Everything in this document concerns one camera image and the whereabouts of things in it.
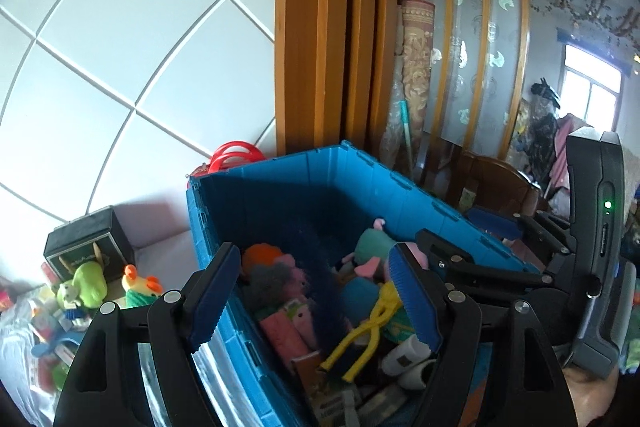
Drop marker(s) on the black gift box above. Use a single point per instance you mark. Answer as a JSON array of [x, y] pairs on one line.
[[97, 236]]

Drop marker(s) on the striped blue bed sheet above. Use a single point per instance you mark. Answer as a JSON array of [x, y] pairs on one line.
[[29, 383]]

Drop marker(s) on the pink pig plush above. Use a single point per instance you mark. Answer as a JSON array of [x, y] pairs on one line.
[[370, 256]]

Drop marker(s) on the green frog plush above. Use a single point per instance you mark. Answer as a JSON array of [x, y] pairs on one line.
[[91, 284]]

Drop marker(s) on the green orange fish plush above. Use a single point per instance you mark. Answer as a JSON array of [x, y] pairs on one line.
[[140, 291]]

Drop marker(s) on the yellow plastic tongs toy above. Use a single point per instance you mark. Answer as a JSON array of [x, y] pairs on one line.
[[385, 308]]

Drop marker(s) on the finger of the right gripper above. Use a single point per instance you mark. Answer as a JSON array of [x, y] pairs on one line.
[[494, 223]]

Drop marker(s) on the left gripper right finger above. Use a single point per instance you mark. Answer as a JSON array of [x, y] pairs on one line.
[[525, 384]]

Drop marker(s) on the rolled patterned mat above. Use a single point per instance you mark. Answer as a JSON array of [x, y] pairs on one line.
[[417, 18]]

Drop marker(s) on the white black cup toy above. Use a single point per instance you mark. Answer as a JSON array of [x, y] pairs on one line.
[[411, 363]]

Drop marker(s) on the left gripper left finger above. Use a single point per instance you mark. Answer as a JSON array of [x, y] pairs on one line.
[[105, 385]]

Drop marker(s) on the red plastic handled case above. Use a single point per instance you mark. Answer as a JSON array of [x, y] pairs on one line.
[[229, 155]]

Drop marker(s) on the small white bear doll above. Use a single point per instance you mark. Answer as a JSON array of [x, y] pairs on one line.
[[69, 301]]

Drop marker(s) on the wooden slatted glass door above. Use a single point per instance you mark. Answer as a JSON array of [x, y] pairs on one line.
[[478, 60]]

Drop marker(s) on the blue plastic storage crate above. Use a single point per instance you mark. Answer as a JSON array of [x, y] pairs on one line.
[[336, 191]]

